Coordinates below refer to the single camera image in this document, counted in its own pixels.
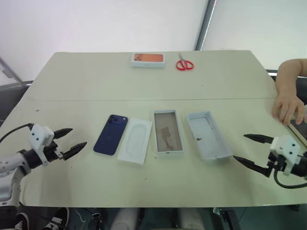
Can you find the orange printed phone box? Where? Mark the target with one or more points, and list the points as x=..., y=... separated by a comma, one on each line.
x=148, y=58

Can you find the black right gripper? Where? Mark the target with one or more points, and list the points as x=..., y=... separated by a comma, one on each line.
x=278, y=164

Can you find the white rounded leg shell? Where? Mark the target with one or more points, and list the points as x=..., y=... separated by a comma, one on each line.
x=190, y=219
x=126, y=219

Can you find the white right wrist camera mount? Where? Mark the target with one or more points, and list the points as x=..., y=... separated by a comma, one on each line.
x=285, y=143

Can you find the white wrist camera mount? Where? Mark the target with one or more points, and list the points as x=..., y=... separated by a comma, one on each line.
x=39, y=134
x=285, y=143

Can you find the black metal table bracket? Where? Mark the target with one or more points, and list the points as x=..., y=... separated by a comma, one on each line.
x=99, y=221
x=229, y=218

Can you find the white moulded insert tray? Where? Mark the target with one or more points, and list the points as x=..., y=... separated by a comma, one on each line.
x=135, y=141

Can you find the person's bare hand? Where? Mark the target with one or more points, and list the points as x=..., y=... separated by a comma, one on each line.
x=289, y=105

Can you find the dark window frame post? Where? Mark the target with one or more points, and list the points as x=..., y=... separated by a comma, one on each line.
x=205, y=24

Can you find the black white sneaker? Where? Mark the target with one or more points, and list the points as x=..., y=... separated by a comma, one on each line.
x=56, y=219
x=22, y=221

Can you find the person's bare forearm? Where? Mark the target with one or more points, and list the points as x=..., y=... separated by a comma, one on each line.
x=290, y=74

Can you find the white phone box base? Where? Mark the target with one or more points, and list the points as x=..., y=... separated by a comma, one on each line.
x=168, y=129

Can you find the white phone box lid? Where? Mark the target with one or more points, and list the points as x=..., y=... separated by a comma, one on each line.
x=208, y=136

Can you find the dark blue smartphone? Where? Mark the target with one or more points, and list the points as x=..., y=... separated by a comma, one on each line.
x=110, y=136

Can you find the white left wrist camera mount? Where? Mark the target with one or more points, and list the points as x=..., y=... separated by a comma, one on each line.
x=39, y=134

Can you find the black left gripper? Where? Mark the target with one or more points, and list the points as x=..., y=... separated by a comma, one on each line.
x=51, y=151

